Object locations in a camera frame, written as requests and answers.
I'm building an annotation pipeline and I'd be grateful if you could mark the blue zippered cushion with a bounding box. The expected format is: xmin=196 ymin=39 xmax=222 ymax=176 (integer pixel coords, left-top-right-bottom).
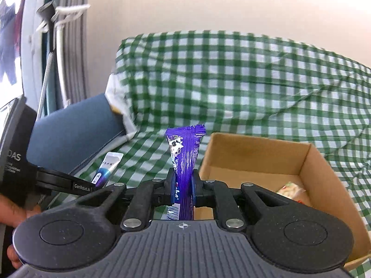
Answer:
xmin=27 ymin=93 xmax=128 ymax=180

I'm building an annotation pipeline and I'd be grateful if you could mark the white plastic hanger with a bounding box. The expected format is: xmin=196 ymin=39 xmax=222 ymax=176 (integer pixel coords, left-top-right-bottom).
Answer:
xmin=36 ymin=4 xmax=90 ymax=107

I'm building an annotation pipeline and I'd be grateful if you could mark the pale cracker packet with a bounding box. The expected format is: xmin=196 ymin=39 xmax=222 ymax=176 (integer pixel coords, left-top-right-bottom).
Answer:
xmin=274 ymin=181 xmax=308 ymax=204

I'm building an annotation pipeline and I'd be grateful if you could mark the purple snack packet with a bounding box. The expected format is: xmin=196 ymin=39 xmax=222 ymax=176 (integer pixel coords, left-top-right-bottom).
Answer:
xmin=165 ymin=123 xmax=207 ymax=221

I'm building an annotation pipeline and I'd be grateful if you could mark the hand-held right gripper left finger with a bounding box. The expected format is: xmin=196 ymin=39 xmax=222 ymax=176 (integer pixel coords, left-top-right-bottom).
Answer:
xmin=77 ymin=168 xmax=178 ymax=233

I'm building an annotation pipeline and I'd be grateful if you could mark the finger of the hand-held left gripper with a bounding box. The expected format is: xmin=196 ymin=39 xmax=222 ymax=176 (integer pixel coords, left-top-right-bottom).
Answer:
xmin=36 ymin=166 xmax=95 ymax=194

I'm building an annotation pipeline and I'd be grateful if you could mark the white printed cloth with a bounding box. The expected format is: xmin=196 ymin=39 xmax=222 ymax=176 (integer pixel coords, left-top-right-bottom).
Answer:
xmin=105 ymin=72 xmax=138 ymax=135

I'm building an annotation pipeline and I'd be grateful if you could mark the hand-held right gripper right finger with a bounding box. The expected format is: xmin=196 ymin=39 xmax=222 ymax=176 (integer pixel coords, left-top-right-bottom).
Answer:
xmin=190 ymin=169 xmax=308 ymax=230

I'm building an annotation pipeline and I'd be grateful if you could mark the white blue sachet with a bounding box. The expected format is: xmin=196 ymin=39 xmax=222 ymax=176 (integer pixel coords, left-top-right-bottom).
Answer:
xmin=92 ymin=152 xmax=124 ymax=188

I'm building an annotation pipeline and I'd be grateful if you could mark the black clamp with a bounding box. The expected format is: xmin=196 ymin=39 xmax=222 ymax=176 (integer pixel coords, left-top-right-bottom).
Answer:
xmin=37 ymin=1 xmax=58 ymax=24

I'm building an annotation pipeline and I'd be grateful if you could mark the green checked cloth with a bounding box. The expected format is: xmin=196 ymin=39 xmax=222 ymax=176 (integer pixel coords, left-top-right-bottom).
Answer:
xmin=49 ymin=30 xmax=371 ymax=278

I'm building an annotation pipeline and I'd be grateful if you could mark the person's left hand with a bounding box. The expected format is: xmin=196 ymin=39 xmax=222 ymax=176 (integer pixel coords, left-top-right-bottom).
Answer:
xmin=0 ymin=194 xmax=43 ymax=270

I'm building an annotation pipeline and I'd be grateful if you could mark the brown cardboard box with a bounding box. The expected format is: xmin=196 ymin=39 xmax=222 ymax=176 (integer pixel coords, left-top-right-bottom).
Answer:
xmin=194 ymin=132 xmax=371 ymax=272

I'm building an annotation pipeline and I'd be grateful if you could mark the glass window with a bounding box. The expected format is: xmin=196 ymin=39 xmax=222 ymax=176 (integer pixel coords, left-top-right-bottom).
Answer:
xmin=0 ymin=0 xmax=30 ymax=108

